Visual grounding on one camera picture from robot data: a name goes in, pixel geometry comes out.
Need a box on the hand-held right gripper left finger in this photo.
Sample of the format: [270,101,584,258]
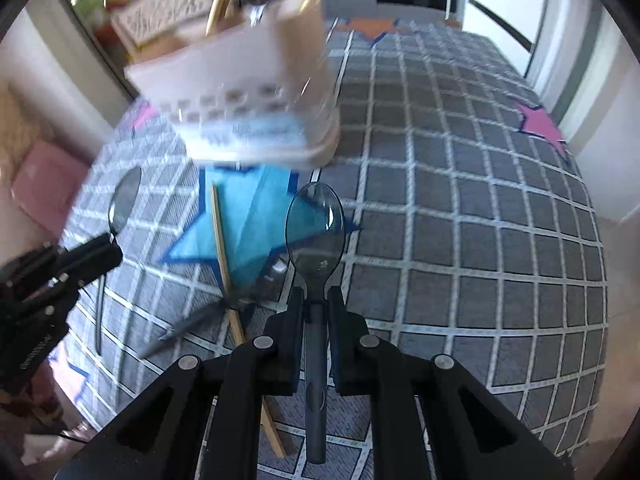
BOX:
[55,287,306,480]

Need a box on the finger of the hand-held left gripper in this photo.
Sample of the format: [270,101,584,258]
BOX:
[50,233,124,288]

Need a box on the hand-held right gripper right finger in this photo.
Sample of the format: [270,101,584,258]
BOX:
[327,287,577,480]

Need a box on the beige perforated utensil holder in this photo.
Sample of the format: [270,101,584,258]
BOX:
[123,0,342,169]

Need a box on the person's left forearm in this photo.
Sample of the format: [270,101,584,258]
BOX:
[7,355,97,438]

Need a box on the pink box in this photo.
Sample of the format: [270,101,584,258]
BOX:
[12,139,94,237]

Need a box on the grey checked star tablecloth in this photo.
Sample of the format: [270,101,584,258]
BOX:
[62,16,609,480]

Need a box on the beige perforated basket cart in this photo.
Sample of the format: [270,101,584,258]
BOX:
[109,0,211,52]

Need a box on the white refrigerator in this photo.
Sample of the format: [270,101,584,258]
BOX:
[462,0,552,77]

